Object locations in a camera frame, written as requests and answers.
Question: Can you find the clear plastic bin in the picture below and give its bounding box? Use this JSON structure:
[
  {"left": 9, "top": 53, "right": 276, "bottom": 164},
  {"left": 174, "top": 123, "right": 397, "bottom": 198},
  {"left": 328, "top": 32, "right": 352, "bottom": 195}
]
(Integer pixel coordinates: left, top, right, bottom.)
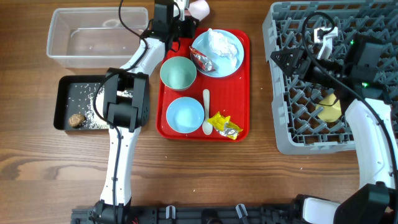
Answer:
[{"left": 47, "top": 7, "right": 149, "bottom": 68}]

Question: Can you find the grey dishwasher rack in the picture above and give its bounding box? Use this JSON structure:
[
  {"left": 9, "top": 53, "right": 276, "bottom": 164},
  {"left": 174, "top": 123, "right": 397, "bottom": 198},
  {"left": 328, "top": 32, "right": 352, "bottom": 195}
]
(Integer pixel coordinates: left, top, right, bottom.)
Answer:
[{"left": 262, "top": 1, "right": 397, "bottom": 154}]

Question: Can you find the pink plastic cup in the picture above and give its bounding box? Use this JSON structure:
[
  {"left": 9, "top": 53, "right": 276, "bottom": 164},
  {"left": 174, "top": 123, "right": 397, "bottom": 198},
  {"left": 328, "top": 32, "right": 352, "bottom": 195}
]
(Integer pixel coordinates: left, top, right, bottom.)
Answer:
[{"left": 187, "top": 0, "right": 210, "bottom": 21}]

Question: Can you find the yellow foil wrapper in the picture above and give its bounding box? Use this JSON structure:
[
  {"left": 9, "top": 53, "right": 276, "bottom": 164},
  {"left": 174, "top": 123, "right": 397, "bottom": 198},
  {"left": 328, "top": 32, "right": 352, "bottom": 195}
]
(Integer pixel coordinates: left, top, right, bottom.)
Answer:
[{"left": 207, "top": 112, "right": 243, "bottom": 140}]

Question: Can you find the yellow plastic cup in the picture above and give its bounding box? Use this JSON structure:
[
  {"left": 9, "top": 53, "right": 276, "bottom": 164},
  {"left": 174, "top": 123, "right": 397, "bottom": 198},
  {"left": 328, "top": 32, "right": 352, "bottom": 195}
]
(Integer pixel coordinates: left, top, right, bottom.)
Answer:
[{"left": 316, "top": 93, "right": 342, "bottom": 123}]

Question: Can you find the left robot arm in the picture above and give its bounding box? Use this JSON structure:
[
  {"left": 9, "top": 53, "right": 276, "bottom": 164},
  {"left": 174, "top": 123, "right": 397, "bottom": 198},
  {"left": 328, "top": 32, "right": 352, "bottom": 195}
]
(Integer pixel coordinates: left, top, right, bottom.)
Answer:
[{"left": 87, "top": 0, "right": 200, "bottom": 223}]

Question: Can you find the red foil wrapper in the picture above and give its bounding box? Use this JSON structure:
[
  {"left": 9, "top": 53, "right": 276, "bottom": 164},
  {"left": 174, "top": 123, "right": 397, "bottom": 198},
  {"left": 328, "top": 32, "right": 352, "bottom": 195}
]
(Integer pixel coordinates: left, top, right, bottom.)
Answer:
[{"left": 189, "top": 46, "right": 216, "bottom": 72}]

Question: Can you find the white rice pile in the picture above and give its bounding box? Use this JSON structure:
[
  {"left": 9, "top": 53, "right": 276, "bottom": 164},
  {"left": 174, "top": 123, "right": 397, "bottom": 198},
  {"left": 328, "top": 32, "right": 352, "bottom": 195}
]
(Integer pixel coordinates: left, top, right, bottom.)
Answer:
[{"left": 67, "top": 83, "right": 137, "bottom": 129}]

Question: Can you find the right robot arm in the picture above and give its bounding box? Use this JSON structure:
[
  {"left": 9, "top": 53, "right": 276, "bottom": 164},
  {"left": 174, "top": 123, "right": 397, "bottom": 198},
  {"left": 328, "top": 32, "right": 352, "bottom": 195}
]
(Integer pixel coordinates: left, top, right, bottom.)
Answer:
[{"left": 271, "top": 34, "right": 397, "bottom": 223}]

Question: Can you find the crumpled white tissue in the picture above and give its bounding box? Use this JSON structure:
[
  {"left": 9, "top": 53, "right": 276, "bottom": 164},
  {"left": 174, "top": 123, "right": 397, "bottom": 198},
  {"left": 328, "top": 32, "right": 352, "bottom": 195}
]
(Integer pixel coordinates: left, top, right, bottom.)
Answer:
[{"left": 208, "top": 29, "right": 238, "bottom": 60}]

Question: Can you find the brown mushroom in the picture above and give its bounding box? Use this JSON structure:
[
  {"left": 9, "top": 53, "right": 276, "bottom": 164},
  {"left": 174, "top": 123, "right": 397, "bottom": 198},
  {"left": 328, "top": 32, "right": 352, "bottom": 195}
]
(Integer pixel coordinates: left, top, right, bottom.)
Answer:
[{"left": 68, "top": 113, "right": 86, "bottom": 128}]

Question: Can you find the black waste tray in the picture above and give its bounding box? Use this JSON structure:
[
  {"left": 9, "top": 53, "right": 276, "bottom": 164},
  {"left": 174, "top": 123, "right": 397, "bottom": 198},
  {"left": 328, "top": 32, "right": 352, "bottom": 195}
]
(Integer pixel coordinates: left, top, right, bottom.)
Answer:
[{"left": 53, "top": 74, "right": 144, "bottom": 131}]

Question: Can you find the white plastic spoon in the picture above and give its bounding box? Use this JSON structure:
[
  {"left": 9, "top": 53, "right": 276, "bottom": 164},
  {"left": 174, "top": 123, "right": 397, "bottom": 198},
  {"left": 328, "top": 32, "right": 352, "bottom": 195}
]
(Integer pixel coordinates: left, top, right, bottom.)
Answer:
[{"left": 202, "top": 89, "right": 213, "bottom": 136}]

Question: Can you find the light blue plate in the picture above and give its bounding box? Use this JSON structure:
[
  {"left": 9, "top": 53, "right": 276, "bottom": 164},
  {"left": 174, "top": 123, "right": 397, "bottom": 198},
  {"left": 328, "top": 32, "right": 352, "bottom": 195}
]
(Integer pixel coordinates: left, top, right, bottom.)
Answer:
[{"left": 192, "top": 29, "right": 245, "bottom": 78}]

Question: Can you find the mint green bowl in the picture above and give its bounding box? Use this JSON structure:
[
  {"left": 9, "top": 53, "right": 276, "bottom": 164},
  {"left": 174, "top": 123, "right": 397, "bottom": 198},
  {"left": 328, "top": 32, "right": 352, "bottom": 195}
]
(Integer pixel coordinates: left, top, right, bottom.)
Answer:
[{"left": 160, "top": 56, "right": 197, "bottom": 91}]

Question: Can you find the light blue bowl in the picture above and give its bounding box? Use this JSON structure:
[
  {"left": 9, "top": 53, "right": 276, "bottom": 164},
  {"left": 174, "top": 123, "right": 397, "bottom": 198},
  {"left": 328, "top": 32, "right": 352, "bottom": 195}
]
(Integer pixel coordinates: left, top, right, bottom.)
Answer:
[{"left": 166, "top": 96, "right": 205, "bottom": 134}]

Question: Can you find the red serving tray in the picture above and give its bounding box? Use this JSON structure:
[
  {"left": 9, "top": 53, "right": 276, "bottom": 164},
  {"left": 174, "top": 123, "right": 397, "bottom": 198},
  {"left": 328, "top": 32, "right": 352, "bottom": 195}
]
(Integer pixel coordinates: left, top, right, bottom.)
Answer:
[{"left": 155, "top": 29, "right": 250, "bottom": 142}]

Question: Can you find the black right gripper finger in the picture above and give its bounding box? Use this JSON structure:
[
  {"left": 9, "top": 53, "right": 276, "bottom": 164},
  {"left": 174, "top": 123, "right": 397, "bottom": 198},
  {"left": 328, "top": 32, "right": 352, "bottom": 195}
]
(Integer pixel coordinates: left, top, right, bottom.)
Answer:
[
  {"left": 271, "top": 48, "right": 303, "bottom": 72},
  {"left": 281, "top": 65, "right": 307, "bottom": 81}
]

